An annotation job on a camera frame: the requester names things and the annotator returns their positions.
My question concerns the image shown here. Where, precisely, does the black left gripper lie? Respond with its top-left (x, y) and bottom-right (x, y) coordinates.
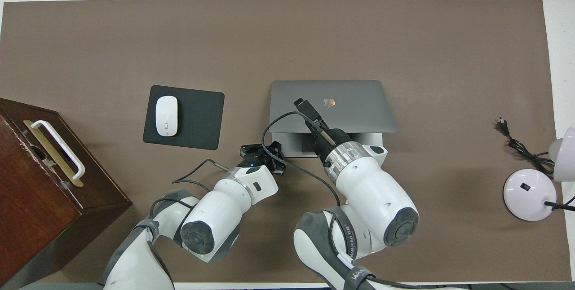
top-left (238, 141), bottom-right (286, 175)

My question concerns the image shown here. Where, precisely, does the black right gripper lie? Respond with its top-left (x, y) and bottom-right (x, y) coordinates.
top-left (294, 98), bottom-right (352, 158)

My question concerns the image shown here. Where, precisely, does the silver grey laptop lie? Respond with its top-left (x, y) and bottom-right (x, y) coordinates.
top-left (270, 80), bottom-right (398, 158)

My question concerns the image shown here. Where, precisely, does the black mouse pad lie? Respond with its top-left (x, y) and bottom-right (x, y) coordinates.
top-left (142, 85), bottom-right (225, 151)

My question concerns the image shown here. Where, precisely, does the brown table mat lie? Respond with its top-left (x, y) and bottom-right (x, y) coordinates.
top-left (0, 0), bottom-right (572, 284)

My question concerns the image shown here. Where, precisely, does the white computer mouse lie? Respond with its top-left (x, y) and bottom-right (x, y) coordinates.
top-left (155, 96), bottom-right (179, 137)

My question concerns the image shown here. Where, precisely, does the dark brown wooden box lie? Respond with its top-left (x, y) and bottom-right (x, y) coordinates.
top-left (0, 98), bottom-right (133, 290)

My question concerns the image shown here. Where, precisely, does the white desk lamp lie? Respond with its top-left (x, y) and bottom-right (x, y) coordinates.
top-left (503, 127), bottom-right (575, 222)

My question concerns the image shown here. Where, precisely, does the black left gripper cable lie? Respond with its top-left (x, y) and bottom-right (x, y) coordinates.
top-left (172, 159), bottom-right (234, 192)

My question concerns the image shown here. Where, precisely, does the brass handle plate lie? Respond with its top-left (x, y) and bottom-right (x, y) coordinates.
top-left (23, 119), bottom-right (84, 188)

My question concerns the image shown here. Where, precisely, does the black lamp power cable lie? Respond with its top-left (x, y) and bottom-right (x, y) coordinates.
top-left (498, 118), bottom-right (555, 175)

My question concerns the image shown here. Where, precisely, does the white box handle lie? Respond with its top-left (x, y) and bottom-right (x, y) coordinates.
top-left (31, 120), bottom-right (86, 180)

